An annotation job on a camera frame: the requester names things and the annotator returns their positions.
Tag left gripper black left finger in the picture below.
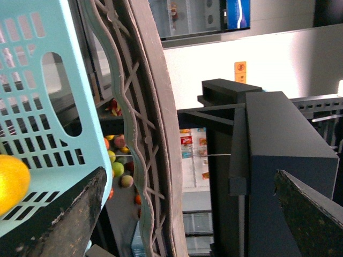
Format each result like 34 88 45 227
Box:
1 167 107 256

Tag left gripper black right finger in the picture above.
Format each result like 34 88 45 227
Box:
274 170 342 256

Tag yellow lemon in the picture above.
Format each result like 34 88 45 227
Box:
1 154 31 215

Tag light blue shopping basket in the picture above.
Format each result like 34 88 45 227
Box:
1 1 112 238

